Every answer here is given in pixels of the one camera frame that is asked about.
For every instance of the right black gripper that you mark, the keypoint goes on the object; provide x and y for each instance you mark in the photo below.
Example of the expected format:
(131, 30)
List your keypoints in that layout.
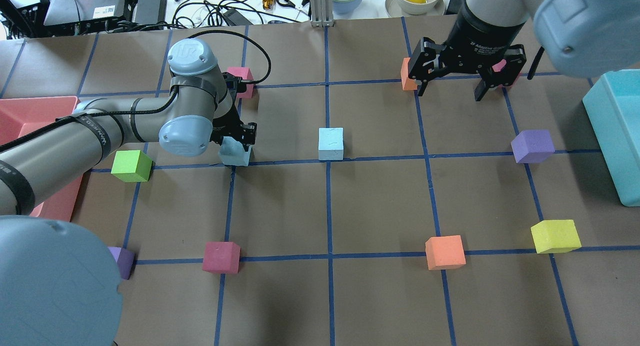
(481, 41)

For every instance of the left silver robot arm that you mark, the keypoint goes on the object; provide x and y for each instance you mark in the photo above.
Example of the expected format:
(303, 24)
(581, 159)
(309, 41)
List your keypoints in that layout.
(59, 283)

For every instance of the yellow block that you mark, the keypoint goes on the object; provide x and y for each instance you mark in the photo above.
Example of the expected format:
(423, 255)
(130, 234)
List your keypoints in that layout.
(555, 236)

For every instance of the black small adapter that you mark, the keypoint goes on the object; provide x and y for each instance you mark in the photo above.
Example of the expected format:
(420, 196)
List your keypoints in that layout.
(453, 7)

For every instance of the aluminium frame post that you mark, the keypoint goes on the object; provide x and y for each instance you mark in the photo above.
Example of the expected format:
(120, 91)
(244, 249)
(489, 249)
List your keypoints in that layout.
(321, 13)

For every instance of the purple block near tray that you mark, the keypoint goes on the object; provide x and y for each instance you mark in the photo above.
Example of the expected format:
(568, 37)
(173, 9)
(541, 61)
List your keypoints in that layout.
(124, 260)

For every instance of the pink plastic tray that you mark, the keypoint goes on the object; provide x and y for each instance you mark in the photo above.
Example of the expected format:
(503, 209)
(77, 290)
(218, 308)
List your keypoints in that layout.
(20, 116)

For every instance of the orange block table edge side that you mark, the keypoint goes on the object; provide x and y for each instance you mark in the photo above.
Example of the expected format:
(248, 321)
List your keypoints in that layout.
(408, 84)

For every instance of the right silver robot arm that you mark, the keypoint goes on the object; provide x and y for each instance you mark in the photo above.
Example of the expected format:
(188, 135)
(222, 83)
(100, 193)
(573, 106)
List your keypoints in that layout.
(583, 38)

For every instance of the magenta block table edge side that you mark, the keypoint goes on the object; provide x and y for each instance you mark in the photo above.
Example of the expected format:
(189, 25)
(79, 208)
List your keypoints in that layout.
(245, 74)

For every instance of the far magenta block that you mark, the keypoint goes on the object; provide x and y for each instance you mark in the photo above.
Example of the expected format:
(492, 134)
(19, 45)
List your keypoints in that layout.
(499, 67)

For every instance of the magenta block robot side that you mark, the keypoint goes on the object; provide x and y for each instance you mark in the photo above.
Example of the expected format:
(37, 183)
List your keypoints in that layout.
(221, 258)

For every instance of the orange block robot side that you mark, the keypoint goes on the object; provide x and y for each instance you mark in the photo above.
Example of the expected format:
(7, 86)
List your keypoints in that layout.
(445, 252)

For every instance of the light blue block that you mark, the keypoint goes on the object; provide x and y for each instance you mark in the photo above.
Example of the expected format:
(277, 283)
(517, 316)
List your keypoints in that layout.
(331, 144)
(233, 153)

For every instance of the black power brick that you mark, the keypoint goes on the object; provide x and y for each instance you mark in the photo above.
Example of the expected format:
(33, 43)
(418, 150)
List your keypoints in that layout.
(149, 11)

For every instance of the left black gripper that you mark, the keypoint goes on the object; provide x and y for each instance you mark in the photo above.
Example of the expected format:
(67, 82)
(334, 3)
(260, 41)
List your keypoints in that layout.
(226, 122)

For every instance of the far purple block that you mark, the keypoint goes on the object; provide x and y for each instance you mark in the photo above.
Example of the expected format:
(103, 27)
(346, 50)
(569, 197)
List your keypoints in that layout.
(532, 146)

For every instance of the scissors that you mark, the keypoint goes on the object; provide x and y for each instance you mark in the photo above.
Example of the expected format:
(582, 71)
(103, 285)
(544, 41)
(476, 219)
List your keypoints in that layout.
(291, 4)

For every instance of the teal plastic bin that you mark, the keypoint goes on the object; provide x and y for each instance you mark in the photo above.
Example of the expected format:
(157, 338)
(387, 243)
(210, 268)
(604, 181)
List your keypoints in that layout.
(612, 105)

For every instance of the green block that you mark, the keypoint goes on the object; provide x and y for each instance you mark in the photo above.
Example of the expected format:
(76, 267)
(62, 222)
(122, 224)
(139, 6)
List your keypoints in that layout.
(132, 166)

